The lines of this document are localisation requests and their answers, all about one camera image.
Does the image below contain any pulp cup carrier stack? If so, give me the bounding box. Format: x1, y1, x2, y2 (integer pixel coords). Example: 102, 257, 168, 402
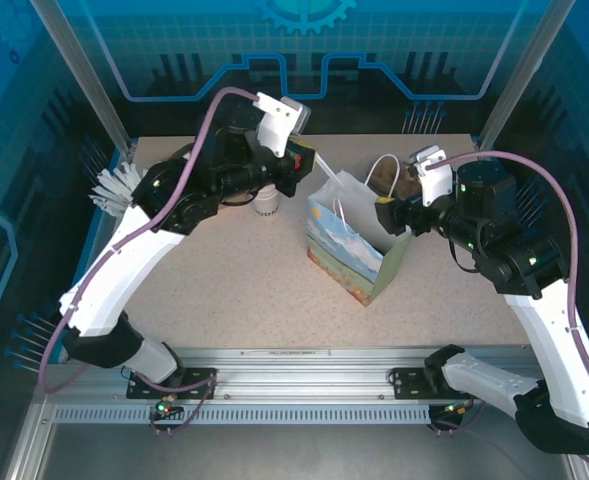
371, 157, 423, 201

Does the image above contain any painted paper gift bag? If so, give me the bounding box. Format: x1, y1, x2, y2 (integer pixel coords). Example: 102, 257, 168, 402
306, 151, 413, 309

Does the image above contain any white paper cup stack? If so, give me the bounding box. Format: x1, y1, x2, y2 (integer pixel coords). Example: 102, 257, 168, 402
252, 182, 281, 219

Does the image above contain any small circuit board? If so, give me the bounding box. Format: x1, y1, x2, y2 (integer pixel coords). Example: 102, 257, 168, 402
441, 399, 475, 419
153, 397, 181, 419

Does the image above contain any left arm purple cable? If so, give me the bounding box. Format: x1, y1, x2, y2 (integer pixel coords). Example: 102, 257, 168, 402
38, 87, 265, 396

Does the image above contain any aluminium frame post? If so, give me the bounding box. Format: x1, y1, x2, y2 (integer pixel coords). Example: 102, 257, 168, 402
477, 0, 575, 154
28, 0, 136, 154

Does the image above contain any aluminium mounting rail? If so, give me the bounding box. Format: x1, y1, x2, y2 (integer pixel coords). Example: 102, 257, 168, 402
108, 344, 513, 404

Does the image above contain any slotted cable duct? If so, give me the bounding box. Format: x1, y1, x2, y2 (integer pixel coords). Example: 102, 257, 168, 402
51, 404, 433, 426

